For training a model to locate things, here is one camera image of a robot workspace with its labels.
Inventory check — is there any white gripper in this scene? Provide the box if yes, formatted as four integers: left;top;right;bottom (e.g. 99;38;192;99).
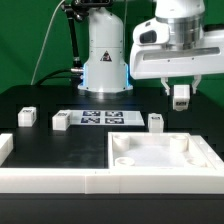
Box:
130;18;224;96

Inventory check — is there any white square tabletop tray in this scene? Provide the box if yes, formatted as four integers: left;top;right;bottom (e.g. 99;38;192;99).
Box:
108;132;215;169

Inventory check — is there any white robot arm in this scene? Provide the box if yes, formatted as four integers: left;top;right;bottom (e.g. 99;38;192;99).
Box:
74;0;224;97

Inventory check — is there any white marker sheet with tags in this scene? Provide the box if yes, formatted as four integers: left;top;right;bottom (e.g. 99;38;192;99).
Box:
71;110;144;126

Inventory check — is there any black cable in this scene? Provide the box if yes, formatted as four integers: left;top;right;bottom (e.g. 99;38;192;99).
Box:
34;68;84;87

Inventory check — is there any white cable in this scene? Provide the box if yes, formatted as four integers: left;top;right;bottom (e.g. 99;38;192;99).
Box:
30;0;65;86

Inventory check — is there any white U-shaped fence wall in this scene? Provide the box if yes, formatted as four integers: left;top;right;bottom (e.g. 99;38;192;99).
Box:
0;134;224;194

